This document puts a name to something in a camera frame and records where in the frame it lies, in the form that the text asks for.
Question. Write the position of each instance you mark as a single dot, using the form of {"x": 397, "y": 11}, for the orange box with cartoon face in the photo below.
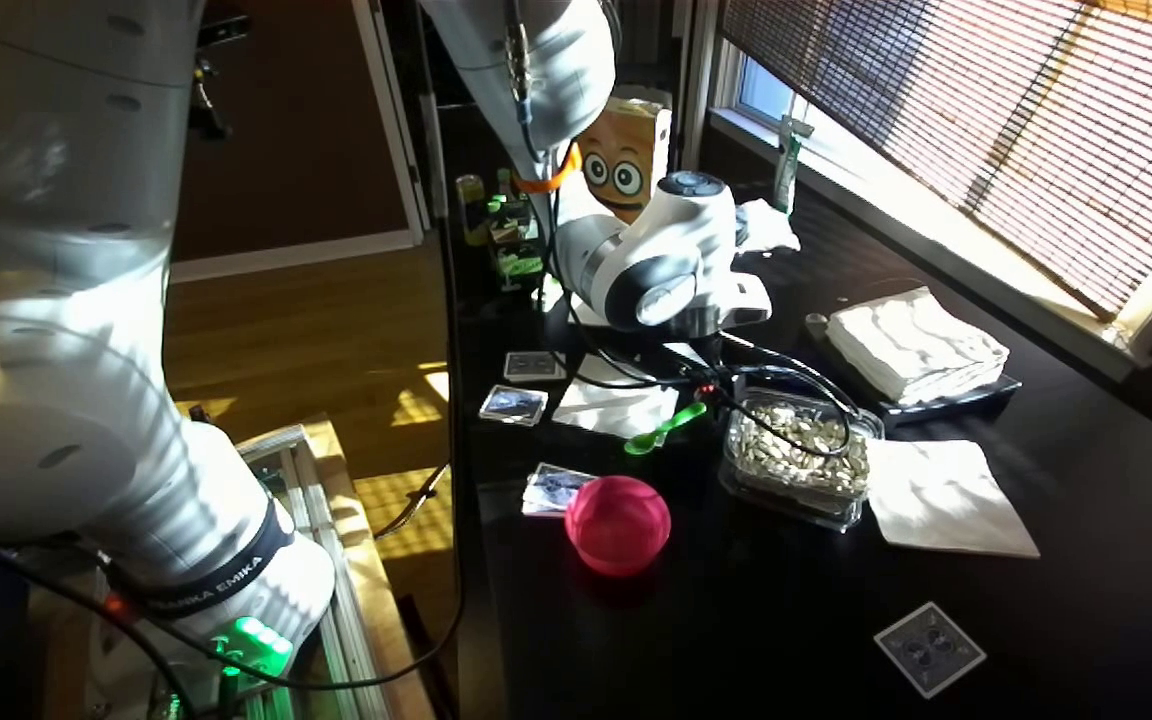
{"x": 628, "y": 152}

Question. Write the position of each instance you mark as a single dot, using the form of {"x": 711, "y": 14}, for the green and white tube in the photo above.
{"x": 794, "y": 161}

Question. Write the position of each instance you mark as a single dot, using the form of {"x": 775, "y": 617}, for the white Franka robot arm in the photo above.
{"x": 58, "y": 400}

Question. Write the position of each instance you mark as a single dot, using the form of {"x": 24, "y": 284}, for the wooden window blind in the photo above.
{"x": 1002, "y": 134}

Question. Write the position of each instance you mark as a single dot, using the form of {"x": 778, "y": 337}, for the blue backed playing cards pile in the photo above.
{"x": 544, "y": 488}

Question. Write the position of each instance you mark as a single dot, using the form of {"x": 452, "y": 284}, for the stack of white napkins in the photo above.
{"x": 917, "y": 347}

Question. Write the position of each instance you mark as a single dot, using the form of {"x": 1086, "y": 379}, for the plain white napkin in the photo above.
{"x": 602, "y": 410}
{"x": 942, "y": 496}

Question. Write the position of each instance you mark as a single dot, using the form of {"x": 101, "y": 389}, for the yellow green bottle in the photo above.
{"x": 468, "y": 208}

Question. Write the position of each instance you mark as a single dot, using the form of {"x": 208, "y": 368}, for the pink plastic bowl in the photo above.
{"x": 619, "y": 525}

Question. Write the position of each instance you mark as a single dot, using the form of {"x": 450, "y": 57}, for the blue backed playing card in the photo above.
{"x": 515, "y": 406}

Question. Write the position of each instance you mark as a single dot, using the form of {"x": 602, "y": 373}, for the grey backed playing card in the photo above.
{"x": 533, "y": 364}
{"x": 930, "y": 649}

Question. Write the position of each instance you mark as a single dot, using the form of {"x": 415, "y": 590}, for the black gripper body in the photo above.
{"x": 711, "y": 357}

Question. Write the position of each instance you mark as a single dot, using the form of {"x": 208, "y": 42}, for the green plastic spoon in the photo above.
{"x": 662, "y": 428}

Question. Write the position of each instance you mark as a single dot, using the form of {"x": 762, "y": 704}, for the clear container of snack mix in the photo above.
{"x": 799, "y": 461}

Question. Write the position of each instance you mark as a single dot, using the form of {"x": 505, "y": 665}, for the green margarita bottle carrier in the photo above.
{"x": 519, "y": 242}

